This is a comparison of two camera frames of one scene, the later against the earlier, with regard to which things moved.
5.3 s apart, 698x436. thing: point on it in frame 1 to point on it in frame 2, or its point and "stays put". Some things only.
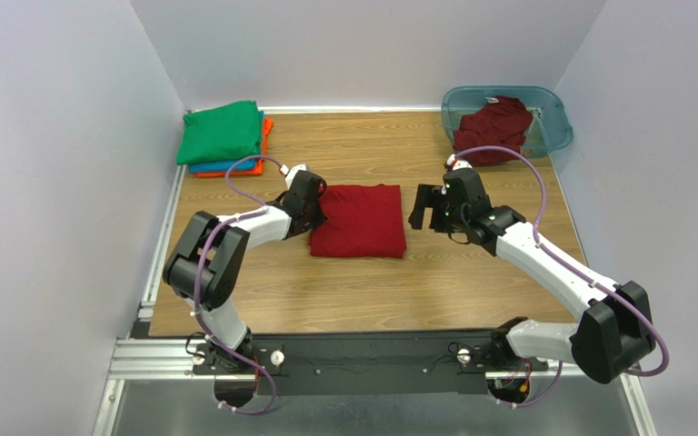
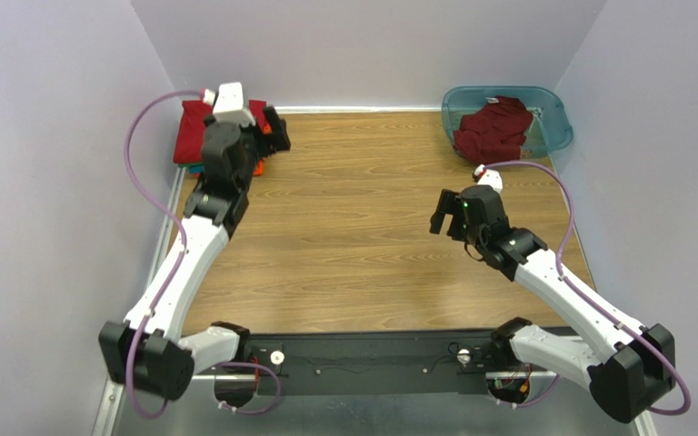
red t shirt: x=363 y=221 to x=191 y=130
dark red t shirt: x=502 y=122 stays put
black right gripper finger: x=429 y=196 to x=450 y=203
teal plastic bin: x=549 y=129 stays put
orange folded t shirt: x=259 y=163 stays put
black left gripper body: x=314 y=214 to x=263 y=138
